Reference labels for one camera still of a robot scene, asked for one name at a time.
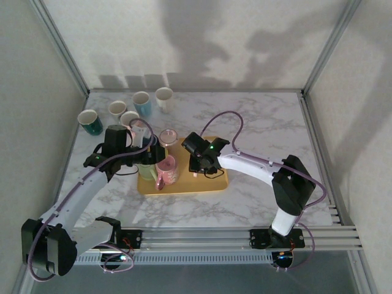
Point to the white faceted mug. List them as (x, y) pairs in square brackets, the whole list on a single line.
[(165, 105)]

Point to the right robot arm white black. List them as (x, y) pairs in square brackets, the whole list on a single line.
[(245, 165)]

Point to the yellow plastic tray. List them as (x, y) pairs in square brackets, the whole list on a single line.
[(183, 186)]

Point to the light green mug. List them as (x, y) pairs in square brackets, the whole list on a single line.
[(145, 171)]

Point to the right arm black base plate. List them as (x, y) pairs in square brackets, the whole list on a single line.
[(257, 239)]

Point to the grey mug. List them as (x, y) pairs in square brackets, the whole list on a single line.
[(118, 107)]

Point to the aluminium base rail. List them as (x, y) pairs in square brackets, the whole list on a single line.
[(196, 239)]

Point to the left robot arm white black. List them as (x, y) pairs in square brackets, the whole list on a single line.
[(76, 196)]

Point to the aluminium table edge rail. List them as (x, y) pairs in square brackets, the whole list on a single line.
[(183, 90)]

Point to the aluminium upright post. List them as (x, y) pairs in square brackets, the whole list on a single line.
[(62, 49), (330, 46)]

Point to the pale pink mug purple interior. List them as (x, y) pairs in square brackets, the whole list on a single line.
[(169, 137)]

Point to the light blue mug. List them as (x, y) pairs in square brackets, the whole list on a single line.
[(142, 107)]

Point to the aluminium side rail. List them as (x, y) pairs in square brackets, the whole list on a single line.
[(310, 122)]

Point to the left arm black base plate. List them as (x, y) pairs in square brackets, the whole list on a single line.
[(134, 237)]

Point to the pink floral mug red interior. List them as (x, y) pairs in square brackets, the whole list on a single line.
[(168, 171)]

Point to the teal patterned mug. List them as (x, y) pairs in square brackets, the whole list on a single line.
[(93, 127)]

